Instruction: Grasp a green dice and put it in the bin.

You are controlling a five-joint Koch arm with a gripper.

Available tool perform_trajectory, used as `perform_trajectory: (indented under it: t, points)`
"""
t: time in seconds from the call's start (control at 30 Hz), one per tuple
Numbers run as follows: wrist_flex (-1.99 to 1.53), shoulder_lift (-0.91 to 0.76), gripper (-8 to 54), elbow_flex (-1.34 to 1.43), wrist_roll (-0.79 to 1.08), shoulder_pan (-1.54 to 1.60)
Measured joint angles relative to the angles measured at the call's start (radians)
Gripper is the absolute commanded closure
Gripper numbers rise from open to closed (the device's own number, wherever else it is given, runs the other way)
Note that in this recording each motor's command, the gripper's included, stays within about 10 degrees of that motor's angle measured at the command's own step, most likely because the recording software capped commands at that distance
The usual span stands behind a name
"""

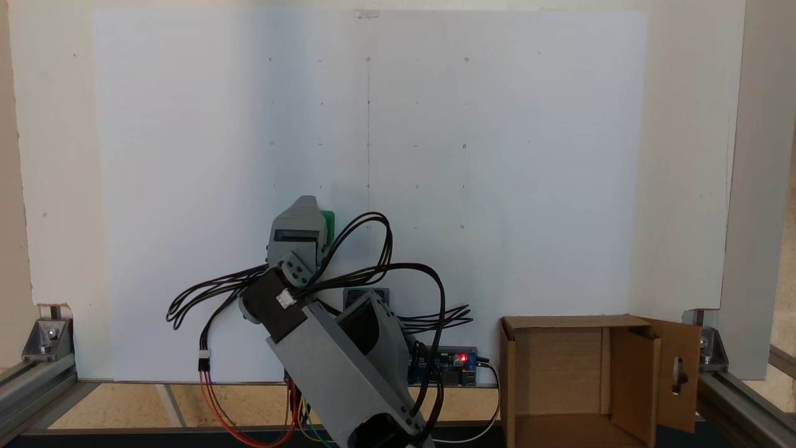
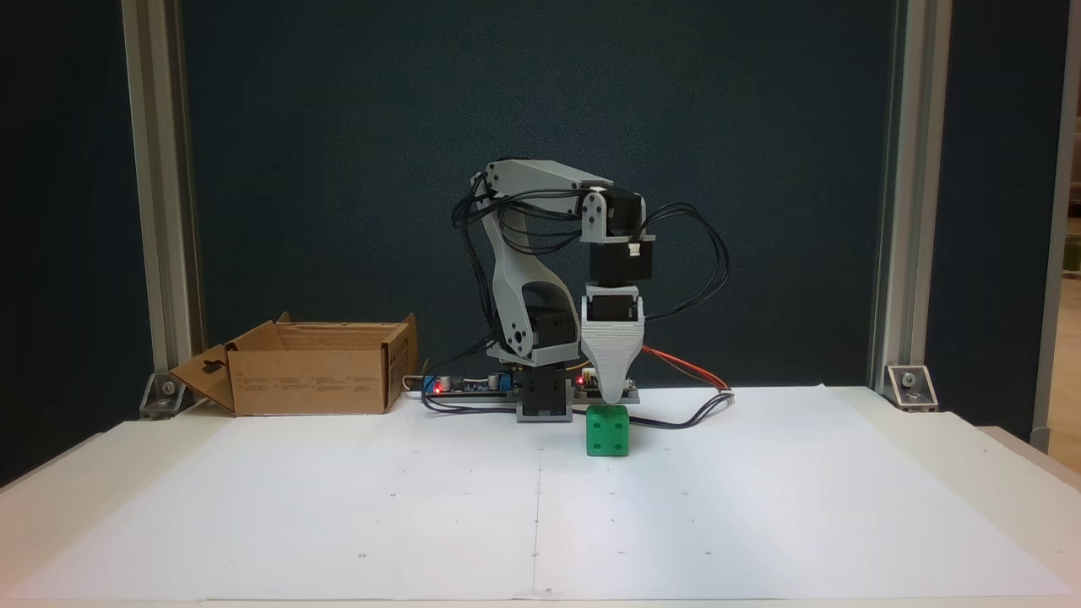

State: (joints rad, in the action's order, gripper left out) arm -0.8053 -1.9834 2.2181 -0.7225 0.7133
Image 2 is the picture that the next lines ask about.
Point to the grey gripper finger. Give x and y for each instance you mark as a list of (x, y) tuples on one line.
[(612, 355)]

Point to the green dice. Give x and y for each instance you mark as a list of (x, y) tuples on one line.
[(608, 432)]

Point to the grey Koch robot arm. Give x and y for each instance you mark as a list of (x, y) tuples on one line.
[(540, 177)]

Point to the blue circuit board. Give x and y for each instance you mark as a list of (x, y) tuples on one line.
[(473, 387)]

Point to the brown cardboard box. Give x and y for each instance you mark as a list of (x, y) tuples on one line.
[(312, 384)]

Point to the metal corner bracket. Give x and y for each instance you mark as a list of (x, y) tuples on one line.
[(912, 388), (165, 397)]

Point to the aluminium frame post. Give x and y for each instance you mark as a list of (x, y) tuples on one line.
[(908, 211), (165, 211)]

